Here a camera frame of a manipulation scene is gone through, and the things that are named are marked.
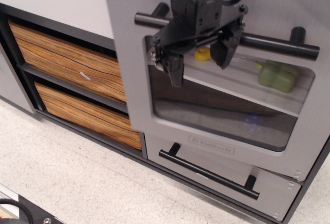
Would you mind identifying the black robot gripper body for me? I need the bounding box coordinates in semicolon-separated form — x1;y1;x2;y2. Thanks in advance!
152;0;248;65

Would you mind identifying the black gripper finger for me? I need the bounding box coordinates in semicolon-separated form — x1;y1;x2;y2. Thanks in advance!
161;55;184;87
210;27;242;69

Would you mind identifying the grey oven door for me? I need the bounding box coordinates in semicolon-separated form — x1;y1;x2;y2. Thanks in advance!
107;0;329;189

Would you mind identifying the black oven door handle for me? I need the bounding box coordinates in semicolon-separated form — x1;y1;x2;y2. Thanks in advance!
135;3;320;60

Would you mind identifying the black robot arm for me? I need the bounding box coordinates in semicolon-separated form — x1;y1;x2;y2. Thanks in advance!
153;0;247;87

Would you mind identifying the grey oven rack shelf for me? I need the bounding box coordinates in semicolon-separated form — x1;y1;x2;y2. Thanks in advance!
184;53;315;117

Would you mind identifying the dark grey play kitchen cabinet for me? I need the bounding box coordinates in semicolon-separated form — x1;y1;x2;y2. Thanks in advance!
1;1;329;223

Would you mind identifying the green toy bell pepper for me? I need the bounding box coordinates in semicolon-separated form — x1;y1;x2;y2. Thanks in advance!
254;60;300;93

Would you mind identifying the upper wood grain bin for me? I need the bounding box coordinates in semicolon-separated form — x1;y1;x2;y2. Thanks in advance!
8;20;126;103

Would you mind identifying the wood grain bin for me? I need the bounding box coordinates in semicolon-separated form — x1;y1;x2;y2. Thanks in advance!
8;20;126;103
35;82;142;150

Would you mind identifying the lower wood grain bin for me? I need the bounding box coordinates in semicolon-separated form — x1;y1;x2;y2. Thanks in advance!
35;82;142;150

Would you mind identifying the grey bottom drawer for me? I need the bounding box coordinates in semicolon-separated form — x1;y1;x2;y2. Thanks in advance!
145;134;302;221

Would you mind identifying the black drawer handle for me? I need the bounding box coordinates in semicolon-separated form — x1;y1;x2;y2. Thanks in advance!
158;143;260;200

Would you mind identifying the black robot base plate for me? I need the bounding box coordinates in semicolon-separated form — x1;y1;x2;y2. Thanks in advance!
18;195;63;224

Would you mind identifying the black braided cable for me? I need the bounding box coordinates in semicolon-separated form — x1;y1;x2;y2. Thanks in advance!
0;199;26;224

